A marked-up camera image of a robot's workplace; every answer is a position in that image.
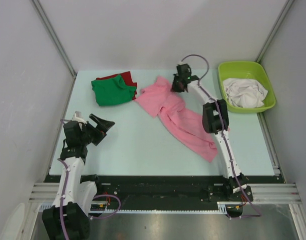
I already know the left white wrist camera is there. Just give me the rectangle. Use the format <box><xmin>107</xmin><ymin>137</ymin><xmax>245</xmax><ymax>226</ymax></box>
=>
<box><xmin>72</xmin><ymin>111</ymin><xmax>87</xmax><ymax>124</ymax></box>

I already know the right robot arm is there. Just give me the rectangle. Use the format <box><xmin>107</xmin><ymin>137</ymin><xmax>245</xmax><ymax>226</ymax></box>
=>
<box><xmin>172</xmin><ymin>63</ymin><xmax>250</xmax><ymax>202</ymax></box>

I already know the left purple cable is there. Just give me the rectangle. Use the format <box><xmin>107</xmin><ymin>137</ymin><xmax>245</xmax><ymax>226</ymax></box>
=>
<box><xmin>58</xmin><ymin>118</ymin><xmax>122</xmax><ymax>240</ymax></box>

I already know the slotted cable duct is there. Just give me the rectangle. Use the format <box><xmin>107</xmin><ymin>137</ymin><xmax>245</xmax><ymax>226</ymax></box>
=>
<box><xmin>39</xmin><ymin>201</ymin><xmax>258</xmax><ymax>215</ymax></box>

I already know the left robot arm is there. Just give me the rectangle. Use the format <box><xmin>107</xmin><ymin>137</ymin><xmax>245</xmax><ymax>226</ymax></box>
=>
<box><xmin>42</xmin><ymin>111</ymin><xmax>115</xmax><ymax>240</ymax></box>

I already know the green plastic basin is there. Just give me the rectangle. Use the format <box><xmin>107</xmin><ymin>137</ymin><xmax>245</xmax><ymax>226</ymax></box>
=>
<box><xmin>218</xmin><ymin>60</ymin><xmax>276</xmax><ymax>114</ymax></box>

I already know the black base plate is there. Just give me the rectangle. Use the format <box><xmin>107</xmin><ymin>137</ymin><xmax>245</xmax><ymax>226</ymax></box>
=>
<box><xmin>44</xmin><ymin>174</ymin><xmax>285</xmax><ymax>208</ymax></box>

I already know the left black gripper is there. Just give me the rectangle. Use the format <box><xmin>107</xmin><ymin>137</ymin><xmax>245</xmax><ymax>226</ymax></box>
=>
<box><xmin>79</xmin><ymin>114</ymin><xmax>114</xmax><ymax>146</ymax></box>

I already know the pink t shirt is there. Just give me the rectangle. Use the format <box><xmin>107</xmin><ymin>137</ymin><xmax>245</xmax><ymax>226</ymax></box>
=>
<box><xmin>135</xmin><ymin>76</ymin><xmax>218</xmax><ymax>162</ymax></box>

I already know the white t shirt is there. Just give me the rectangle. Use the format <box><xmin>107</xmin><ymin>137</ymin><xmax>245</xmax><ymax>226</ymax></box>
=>
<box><xmin>223</xmin><ymin>78</ymin><xmax>268</xmax><ymax>109</ymax></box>

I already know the aluminium frame post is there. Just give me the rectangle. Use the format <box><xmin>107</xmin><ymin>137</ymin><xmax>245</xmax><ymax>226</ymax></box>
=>
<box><xmin>255</xmin><ymin>0</ymin><xmax>297</xmax><ymax>67</ymax></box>
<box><xmin>30</xmin><ymin>0</ymin><xmax>77</xmax><ymax>78</ymax></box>

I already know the left aluminium frame post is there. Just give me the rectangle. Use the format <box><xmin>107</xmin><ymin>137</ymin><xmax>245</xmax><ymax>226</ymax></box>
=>
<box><xmin>30</xmin><ymin>0</ymin><xmax>77</xmax><ymax>78</ymax></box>

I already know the right aluminium frame post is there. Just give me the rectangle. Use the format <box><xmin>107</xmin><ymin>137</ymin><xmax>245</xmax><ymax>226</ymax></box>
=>
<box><xmin>255</xmin><ymin>0</ymin><xmax>297</xmax><ymax>67</ymax></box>

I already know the folded red t shirt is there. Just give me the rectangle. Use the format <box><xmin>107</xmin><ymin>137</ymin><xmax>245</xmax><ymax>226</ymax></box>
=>
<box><xmin>95</xmin><ymin>70</ymin><xmax>138</xmax><ymax>102</ymax></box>

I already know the folded green t shirt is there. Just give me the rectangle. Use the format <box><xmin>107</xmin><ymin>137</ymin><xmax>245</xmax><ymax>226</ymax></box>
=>
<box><xmin>90</xmin><ymin>74</ymin><xmax>137</xmax><ymax>107</ymax></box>

